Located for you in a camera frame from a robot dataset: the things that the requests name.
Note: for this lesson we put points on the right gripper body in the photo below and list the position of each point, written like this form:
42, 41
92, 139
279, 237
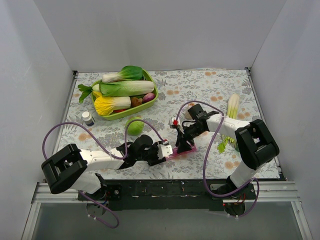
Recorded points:
183, 135

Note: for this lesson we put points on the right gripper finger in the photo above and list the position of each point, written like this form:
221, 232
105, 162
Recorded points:
189, 144
180, 142

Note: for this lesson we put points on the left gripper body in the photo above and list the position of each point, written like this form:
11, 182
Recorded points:
155, 155

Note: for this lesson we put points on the pink weekly pill organizer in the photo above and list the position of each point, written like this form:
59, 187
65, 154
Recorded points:
175, 153

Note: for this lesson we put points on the white pill bottle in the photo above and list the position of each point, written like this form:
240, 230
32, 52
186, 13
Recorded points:
88, 118

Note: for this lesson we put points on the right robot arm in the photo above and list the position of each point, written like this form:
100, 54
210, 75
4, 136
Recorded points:
255, 143

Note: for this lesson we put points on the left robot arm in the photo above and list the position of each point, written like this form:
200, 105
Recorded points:
73, 168

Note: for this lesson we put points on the clear pill jar gold lid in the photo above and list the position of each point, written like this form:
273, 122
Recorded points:
187, 115

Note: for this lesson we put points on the green round cabbage toy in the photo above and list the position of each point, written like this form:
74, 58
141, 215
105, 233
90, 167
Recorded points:
136, 127

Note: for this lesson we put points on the celery stalk toy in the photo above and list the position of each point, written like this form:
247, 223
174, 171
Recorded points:
232, 111

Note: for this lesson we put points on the green glass bottle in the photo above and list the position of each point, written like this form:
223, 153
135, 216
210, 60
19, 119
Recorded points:
236, 147

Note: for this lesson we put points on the green plastic basket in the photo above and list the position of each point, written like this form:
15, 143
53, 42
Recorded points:
130, 111

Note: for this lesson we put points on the floral table mat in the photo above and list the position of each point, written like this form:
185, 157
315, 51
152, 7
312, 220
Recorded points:
175, 88

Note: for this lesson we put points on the red pepper toy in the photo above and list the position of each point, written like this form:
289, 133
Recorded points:
119, 110

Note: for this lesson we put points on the purple onion toy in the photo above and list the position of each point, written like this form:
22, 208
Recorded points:
148, 97

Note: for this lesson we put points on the yellow cabbage toy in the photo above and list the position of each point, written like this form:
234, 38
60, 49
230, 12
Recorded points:
105, 105

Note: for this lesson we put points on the napa cabbage toy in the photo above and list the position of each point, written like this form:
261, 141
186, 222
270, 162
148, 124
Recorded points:
126, 88

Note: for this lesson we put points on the bok choy toy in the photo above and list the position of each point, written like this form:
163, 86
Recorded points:
127, 73

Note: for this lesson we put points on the white radish with leaves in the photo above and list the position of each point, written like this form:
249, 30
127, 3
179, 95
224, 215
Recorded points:
86, 91

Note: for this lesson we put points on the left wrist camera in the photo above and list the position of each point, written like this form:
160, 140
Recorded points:
165, 150

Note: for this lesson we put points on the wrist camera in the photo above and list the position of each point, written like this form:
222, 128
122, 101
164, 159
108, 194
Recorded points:
174, 123
165, 150

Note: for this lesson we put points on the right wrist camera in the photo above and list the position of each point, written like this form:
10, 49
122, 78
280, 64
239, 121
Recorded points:
174, 123

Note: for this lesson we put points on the black base frame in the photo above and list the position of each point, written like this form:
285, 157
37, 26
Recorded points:
120, 195

